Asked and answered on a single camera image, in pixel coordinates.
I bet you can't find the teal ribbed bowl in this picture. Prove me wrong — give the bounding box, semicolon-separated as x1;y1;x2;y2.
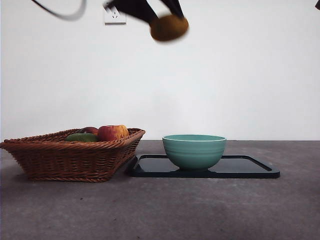
162;134;227;172

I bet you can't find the red yellow apple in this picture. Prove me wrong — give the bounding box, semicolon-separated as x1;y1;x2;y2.
97;124;130;142

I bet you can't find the dark red plum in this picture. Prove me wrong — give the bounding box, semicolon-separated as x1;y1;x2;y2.
79;126;100;136

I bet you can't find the green avocado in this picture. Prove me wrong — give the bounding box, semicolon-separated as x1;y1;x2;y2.
65;132;100;143

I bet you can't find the brown wicker basket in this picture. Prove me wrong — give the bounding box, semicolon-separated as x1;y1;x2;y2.
0;127;147;183

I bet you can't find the dark rectangular tray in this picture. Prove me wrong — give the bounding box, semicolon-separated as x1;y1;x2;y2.
127;154;281;179

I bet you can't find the white wall socket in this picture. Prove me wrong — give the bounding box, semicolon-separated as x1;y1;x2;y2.
104;4;127;25

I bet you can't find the black camera cable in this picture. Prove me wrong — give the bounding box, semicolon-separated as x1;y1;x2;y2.
31;0;87;21

